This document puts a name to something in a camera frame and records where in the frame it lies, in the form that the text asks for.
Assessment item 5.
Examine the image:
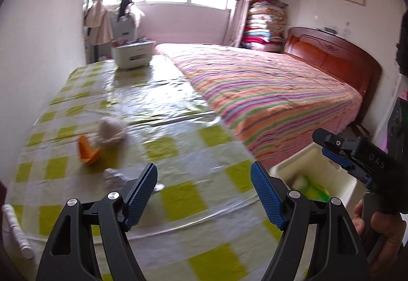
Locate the orange peel piece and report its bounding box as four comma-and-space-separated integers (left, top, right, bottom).
78, 135, 102, 166

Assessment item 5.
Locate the white ball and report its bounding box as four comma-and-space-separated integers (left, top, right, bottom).
97, 118, 127, 149

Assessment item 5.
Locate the white plastic bin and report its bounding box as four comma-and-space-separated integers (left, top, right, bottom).
269, 143, 359, 214

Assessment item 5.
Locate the bed with striped cover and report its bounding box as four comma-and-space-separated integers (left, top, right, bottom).
155, 43, 364, 170

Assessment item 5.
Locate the dark hanging cloth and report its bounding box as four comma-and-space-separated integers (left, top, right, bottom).
395, 7, 408, 69

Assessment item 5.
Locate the white hanging garment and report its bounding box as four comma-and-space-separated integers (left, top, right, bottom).
83, 2, 106, 30

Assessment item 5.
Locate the stack of folded blankets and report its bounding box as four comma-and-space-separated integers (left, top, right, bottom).
241, 0, 288, 53

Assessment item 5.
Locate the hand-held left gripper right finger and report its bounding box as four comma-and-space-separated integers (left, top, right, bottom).
249, 161, 372, 281

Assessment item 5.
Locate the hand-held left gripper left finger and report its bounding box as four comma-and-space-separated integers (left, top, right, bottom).
36, 162, 159, 281

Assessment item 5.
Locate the white appliance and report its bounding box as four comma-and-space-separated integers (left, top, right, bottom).
109, 10, 141, 43

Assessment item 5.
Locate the person's right hand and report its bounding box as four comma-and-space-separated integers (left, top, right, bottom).
353, 199, 408, 281

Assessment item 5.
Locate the wooden bed headboard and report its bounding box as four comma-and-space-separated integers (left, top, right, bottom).
283, 27, 382, 133

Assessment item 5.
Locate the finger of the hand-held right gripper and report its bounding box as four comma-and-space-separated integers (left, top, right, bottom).
321, 148, 373, 188
312, 127, 358, 158

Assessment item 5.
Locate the white storage box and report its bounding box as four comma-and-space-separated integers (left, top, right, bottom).
111, 40, 156, 69

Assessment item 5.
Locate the white printed tube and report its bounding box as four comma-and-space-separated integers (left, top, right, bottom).
2, 205, 34, 261

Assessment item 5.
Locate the green and white packet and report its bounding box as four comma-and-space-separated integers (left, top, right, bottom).
291, 174, 331, 202

